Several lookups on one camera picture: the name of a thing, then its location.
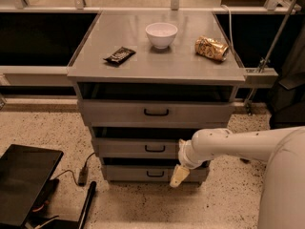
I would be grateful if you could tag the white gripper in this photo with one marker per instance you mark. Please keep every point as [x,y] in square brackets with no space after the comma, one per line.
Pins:
[184,156]

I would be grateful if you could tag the grey drawer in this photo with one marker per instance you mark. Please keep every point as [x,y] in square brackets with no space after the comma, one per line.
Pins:
[154,114]
[136,148]
[137,173]

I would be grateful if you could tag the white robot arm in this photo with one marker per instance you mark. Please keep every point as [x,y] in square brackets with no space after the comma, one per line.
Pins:
[282,202]

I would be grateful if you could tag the grey bottom drawer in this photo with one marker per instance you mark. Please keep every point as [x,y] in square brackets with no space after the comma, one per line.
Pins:
[137,173]

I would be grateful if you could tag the grey metal drawer cabinet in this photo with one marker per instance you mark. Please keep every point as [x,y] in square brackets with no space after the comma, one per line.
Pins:
[174,74]

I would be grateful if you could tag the grey top drawer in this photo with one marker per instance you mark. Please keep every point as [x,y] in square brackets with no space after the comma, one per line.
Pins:
[154,114]

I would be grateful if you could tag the black pole on floor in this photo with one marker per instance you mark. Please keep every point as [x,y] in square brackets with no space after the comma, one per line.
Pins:
[86,206]

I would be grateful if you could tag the metal clamp rod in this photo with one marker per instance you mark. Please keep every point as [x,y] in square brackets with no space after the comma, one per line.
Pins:
[269,5]

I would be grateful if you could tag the black office chair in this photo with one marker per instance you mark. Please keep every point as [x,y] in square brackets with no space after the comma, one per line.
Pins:
[254,36]

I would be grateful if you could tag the crushed gold soda can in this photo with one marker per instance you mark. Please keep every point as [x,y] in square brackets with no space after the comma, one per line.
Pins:
[211,48]

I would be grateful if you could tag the black candy bar wrapper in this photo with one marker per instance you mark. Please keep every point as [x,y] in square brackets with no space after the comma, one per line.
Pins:
[120,56]

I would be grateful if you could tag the white ceramic bowl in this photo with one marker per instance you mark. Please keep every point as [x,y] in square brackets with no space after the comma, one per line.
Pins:
[161,35]

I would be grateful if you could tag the grey power adapter with cable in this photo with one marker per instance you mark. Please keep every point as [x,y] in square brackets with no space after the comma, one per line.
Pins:
[81,180]

